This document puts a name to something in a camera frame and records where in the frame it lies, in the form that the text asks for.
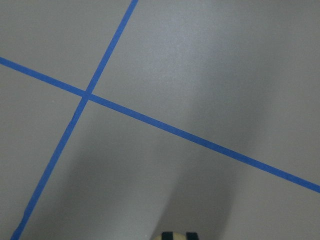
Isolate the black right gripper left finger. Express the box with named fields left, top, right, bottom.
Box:
left=161, top=232, right=174, bottom=240

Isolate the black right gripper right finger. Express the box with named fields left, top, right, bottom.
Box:
left=186, top=232, right=199, bottom=240

